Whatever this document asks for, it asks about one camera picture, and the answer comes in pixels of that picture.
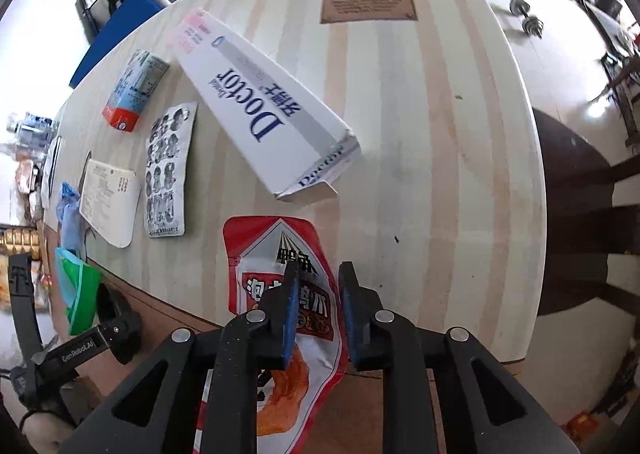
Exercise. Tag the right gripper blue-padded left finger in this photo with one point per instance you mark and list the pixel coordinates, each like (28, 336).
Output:
(276, 338)

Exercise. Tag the brown label patch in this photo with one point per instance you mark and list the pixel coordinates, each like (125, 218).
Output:
(340, 11)

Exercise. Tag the white printed paper card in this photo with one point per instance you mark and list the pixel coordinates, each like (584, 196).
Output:
(109, 202)

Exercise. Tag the red white snack bag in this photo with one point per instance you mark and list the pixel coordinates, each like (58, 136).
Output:
(249, 409)

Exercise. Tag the blue folder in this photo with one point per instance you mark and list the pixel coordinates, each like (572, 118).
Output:
(126, 18)

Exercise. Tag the white Doctor toothpaste box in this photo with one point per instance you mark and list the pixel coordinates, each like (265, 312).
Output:
(295, 144)

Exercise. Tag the cat pattern table mat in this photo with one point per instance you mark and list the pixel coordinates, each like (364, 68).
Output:
(335, 183)

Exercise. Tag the silver pill blister pack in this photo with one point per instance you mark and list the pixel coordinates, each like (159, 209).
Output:
(167, 151)

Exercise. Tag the blue green rice bag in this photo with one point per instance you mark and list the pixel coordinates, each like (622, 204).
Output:
(79, 283)

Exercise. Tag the blue orange medicine box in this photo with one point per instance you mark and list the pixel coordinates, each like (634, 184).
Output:
(133, 90)

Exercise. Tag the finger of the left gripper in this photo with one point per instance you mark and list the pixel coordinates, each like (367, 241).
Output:
(110, 303)
(123, 336)

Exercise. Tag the black dumbbell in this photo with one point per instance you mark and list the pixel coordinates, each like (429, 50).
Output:
(531, 25)

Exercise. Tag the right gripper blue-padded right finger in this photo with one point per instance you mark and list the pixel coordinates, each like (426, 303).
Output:
(364, 342)

